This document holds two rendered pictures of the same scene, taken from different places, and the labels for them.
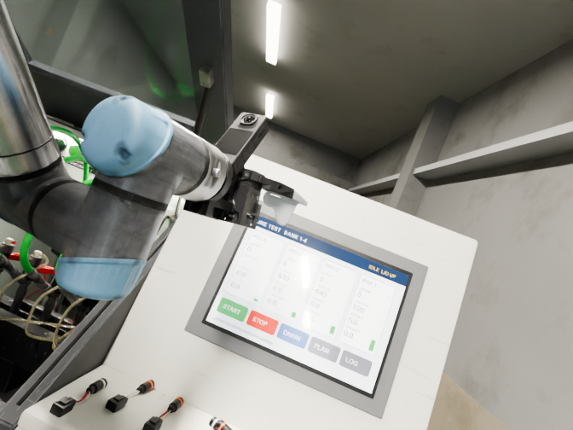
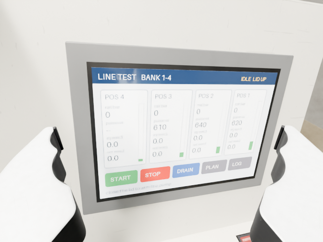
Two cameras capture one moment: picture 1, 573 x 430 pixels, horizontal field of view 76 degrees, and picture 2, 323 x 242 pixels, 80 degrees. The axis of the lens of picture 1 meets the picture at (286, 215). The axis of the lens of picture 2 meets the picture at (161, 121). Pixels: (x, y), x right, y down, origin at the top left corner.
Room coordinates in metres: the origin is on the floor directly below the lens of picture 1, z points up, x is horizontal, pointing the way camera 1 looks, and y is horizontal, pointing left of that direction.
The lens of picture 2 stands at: (0.56, 0.09, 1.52)
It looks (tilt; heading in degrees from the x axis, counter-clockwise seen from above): 32 degrees down; 335
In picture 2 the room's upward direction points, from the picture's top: 8 degrees clockwise
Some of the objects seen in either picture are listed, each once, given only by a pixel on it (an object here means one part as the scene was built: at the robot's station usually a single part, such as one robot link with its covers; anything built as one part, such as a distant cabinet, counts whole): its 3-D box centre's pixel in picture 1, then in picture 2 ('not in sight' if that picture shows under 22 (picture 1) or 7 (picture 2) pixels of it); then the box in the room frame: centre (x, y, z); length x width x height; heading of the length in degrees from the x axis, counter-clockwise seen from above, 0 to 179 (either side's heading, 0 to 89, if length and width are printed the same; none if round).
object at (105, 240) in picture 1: (101, 234); not in sight; (0.38, 0.17, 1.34); 0.11 x 0.08 x 0.11; 67
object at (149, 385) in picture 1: (132, 393); not in sight; (0.73, 0.15, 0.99); 0.12 x 0.02 x 0.02; 164
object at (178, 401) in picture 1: (164, 414); not in sight; (0.71, 0.07, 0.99); 0.12 x 0.02 x 0.02; 169
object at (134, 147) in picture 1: (148, 151); not in sight; (0.37, 0.16, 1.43); 0.11 x 0.08 x 0.09; 157
